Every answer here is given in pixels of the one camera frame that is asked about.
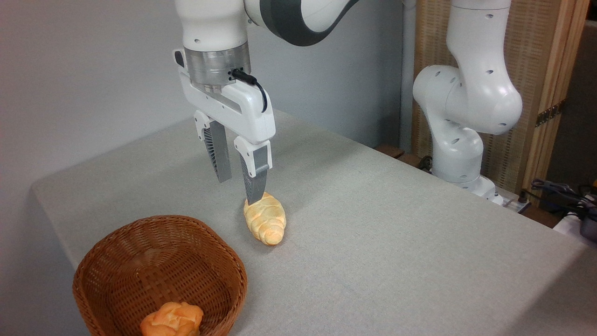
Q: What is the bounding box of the wooden folding screen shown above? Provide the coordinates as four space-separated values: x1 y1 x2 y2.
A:
412 0 590 193

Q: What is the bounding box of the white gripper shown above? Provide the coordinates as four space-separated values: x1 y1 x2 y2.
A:
174 49 276 205

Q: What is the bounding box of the brown wicker basket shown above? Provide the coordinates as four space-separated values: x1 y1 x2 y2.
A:
72 215 248 336

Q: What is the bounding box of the pale yellow croissant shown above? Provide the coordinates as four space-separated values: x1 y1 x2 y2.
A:
243 191 287 246

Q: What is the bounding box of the brass screen hinge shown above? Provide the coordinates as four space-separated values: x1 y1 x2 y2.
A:
535 99 566 127

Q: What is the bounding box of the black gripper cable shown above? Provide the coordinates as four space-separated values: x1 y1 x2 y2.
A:
232 69 269 114

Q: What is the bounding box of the orange round bread roll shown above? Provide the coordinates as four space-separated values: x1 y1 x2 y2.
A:
140 301 204 336

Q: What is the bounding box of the grey tablecloth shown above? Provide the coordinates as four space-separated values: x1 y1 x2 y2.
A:
30 110 597 336

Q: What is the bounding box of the dark cable bundle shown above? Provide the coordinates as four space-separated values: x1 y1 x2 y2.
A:
531 179 597 220

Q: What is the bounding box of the white power strip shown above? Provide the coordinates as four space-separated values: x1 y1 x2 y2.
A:
495 195 531 214

